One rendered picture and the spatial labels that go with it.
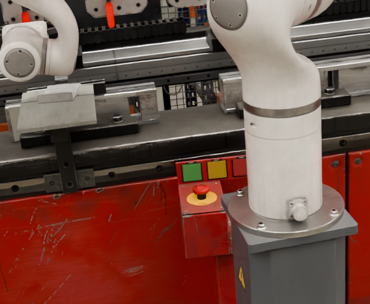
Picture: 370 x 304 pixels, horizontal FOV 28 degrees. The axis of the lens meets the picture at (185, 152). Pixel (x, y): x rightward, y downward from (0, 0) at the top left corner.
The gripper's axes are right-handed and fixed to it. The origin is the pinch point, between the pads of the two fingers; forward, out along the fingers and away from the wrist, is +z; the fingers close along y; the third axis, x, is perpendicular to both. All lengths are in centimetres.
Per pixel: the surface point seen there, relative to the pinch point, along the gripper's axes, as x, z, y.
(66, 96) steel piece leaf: -17.2, -5.0, 6.8
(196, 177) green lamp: -39, -15, 36
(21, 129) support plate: -18.6, -20.0, -3.3
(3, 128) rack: -85, 163, -34
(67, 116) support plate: -18.4, -15.2, 6.8
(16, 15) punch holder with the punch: 2.0, 3.5, -2.4
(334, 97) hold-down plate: -28, 0, 75
